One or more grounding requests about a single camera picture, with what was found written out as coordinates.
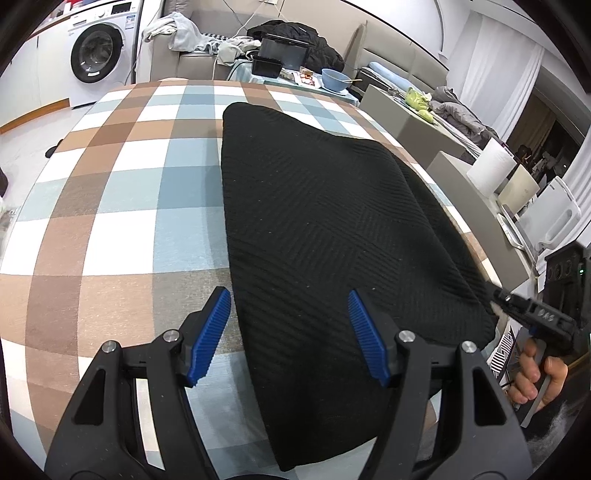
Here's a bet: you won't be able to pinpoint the white kitchen counter cabinets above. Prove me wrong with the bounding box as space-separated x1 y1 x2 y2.
0 18 75 134

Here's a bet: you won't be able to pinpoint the black knit sweater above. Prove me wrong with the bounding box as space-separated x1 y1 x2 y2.
219 102 497 472

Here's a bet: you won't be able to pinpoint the black padded jacket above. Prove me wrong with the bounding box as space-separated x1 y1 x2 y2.
247 19 346 73

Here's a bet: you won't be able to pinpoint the grey blanket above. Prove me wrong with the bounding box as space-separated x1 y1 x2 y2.
429 86 499 144

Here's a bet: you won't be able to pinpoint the light grey clothes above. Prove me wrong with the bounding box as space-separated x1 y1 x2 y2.
141 12 262 63

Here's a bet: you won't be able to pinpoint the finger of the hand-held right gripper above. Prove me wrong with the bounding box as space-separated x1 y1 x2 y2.
482 281 536 324

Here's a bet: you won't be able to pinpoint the beige roll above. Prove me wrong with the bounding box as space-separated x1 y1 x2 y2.
498 164 540 213

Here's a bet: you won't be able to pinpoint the white washing machine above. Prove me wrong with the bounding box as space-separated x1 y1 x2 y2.
66 0 145 109

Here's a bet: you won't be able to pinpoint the checkered tablecloth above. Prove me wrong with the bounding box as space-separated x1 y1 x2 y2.
0 78 504 480

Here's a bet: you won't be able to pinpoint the blue bowl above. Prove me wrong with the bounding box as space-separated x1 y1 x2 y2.
321 68 354 92

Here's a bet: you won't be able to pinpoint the black white striped bag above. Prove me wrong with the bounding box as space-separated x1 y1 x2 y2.
489 330 522 379

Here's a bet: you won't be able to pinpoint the dark lidded box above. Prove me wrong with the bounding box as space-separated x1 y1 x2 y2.
259 34 309 71

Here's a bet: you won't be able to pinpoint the white paper towel roll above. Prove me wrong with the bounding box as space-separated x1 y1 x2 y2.
466 137 517 195

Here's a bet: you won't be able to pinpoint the blue pillow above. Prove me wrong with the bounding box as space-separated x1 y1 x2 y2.
369 62 409 90

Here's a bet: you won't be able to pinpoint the small table with teal cloth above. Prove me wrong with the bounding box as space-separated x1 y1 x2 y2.
228 60 361 107

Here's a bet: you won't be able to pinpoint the person's right hand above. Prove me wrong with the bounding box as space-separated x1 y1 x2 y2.
508 339 570 409

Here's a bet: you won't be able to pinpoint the black plastic container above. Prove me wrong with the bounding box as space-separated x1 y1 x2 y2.
250 54 283 78

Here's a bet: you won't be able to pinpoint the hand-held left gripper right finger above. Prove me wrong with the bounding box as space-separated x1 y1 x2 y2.
347 289 534 480

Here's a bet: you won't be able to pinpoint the beige low partition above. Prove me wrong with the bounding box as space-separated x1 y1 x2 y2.
427 150 532 289

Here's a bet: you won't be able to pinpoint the grey sofa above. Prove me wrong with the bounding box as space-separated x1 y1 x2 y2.
150 0 287 84

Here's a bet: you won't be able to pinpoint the white curtain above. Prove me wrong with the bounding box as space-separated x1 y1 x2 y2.
459 16 546 144

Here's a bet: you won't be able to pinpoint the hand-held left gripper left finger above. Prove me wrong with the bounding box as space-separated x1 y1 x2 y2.
44 286 232 480

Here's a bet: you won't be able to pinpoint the lime green toy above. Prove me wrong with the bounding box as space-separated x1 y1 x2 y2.
404 88 437 123

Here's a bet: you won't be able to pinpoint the person's right forearm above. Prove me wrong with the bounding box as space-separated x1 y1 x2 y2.
522 397 583 462

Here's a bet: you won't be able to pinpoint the white tray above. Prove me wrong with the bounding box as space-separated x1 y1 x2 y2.
496 203 529 252

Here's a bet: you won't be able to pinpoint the bed with padded headboard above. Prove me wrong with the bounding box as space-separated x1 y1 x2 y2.
355 21 499 153

